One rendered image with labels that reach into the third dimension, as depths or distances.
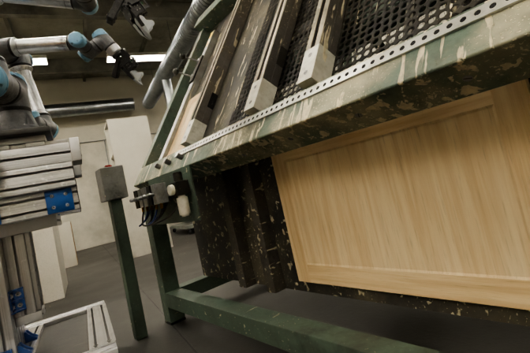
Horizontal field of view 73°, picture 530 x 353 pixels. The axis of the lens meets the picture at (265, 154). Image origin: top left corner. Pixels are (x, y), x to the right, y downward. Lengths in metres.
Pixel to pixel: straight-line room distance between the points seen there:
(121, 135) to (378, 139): 4.91
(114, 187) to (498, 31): 1.83
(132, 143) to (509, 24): 5.34
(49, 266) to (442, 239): 3.61
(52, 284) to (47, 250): 0.32
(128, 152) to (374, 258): 4.82
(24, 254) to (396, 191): 1.44
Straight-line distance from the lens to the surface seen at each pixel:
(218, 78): 1.85
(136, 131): 5.77
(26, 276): 1.78
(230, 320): 1.62
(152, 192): 1.68
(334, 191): 1.27
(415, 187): 1.09
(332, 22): 1.18
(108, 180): 2.09
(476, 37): 0.76
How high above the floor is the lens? 0.67
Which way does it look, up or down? 4 degrees up
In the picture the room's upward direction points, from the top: 13 degrees counter-clockwise
